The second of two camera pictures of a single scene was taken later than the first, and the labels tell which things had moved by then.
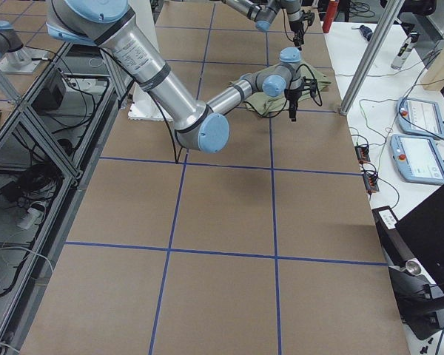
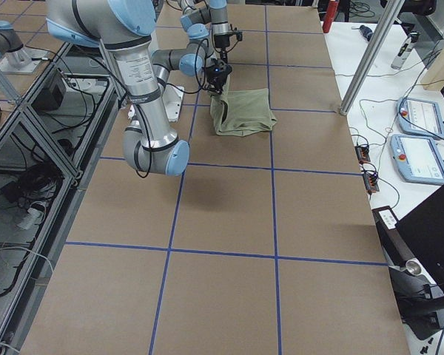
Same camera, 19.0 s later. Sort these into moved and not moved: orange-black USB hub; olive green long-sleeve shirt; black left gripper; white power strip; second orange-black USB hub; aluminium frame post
Moved: black left gripper; olive green long-sleeve shirt
Not moved: white power strip; aluminium frame post; second orange-black USB hub; orange-black USB hub
